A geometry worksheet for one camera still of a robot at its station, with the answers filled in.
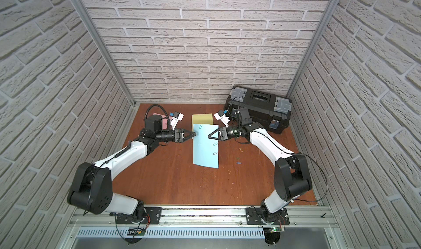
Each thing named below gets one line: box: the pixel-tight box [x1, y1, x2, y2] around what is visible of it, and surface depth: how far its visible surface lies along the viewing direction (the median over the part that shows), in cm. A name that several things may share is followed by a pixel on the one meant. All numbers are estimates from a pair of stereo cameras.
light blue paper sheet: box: [192, 123, 220, 169], surface depth 79 cm
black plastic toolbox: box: [224, 86, 293, 134], surface depth 99 cm
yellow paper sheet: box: [191, 112, 214, 129], surface depth 113 cm
